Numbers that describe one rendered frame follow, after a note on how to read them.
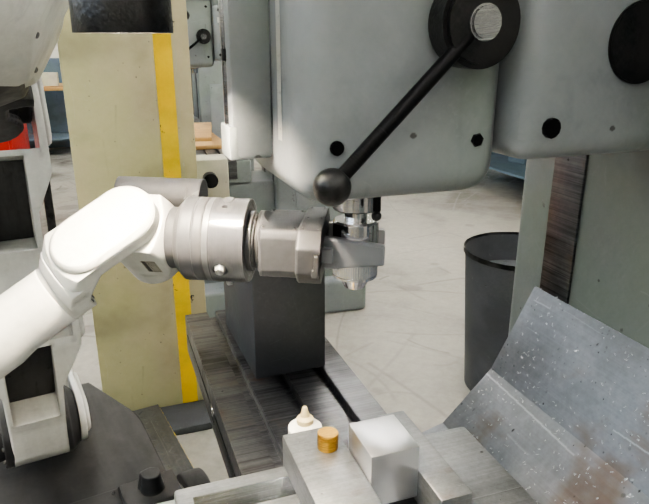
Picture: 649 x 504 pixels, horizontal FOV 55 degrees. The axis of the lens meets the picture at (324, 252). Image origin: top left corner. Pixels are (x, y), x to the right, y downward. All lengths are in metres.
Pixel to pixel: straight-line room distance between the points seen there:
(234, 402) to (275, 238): 0.42
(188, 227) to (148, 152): 1.70
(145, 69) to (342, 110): 1.82
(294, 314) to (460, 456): 0.37
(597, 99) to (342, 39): 0.24
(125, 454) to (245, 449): 0.68
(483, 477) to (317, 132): 0.42
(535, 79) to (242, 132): 0.25
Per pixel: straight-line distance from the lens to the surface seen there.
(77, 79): 2.29
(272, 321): 0.99
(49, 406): 1.38
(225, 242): 0.62
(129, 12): 0.48
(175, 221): 0.64
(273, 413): 0.95
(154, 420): 1.94
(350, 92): 0.51
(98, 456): 1.54
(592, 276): 0.92
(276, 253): 0.62
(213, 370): 1.07
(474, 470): 0.75
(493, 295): 2.55
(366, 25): 0.51
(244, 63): 0.56
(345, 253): 0.62
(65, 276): 0.65
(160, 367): 2.60
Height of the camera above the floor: 1.44
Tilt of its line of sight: 19 degrees down
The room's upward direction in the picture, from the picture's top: straight up
